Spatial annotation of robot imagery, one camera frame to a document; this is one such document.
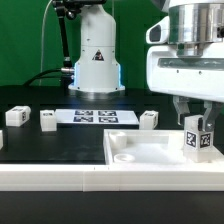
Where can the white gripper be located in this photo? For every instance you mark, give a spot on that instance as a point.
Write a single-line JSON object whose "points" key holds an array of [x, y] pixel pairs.
{"points": [[193, 77]]}

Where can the white square tabletop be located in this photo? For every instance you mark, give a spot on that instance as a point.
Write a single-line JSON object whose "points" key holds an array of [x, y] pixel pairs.
{"points": [[150, 148]]}

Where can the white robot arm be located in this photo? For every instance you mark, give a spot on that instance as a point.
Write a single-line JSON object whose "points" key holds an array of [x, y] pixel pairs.
{"points": [[190, 25]]}

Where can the white U-shaped obstacle fence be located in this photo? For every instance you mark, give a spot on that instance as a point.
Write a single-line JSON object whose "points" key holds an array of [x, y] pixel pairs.
{"points": [[201, 177]]}

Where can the white sheet with tags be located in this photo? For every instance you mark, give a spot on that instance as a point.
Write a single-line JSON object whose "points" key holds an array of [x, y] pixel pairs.
{"points": [[78, 116]]}

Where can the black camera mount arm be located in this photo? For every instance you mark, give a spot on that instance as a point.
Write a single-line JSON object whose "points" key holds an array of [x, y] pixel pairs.
{"points": [[70, 9]]}

